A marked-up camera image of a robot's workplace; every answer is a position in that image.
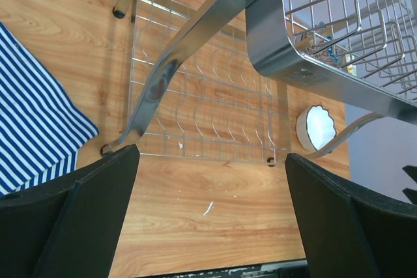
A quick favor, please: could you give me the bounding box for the blue white striped cloth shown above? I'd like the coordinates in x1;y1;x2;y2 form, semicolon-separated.
1;24;99;197

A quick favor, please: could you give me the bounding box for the red diamond pattern bowl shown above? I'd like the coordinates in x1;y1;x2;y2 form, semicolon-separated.
295;22;346;66

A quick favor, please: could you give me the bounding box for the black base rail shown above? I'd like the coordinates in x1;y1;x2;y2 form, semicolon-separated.
150;258;310;278

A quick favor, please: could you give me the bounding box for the steel two-tier dish rack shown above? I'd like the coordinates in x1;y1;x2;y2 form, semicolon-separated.
100;0;416;164

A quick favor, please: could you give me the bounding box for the white scalloped bowl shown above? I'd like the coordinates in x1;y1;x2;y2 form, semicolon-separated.
296;105;337;152

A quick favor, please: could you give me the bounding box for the orange green leaf bowl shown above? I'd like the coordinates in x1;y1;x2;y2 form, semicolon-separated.
340;54;357;76

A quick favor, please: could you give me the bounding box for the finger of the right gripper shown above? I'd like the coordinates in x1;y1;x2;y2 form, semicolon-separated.
402;164;417;204

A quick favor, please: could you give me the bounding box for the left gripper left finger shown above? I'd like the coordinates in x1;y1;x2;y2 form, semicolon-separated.
1;145;140;277

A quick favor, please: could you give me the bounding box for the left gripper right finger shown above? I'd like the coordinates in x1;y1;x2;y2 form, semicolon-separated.
285;153;416;277

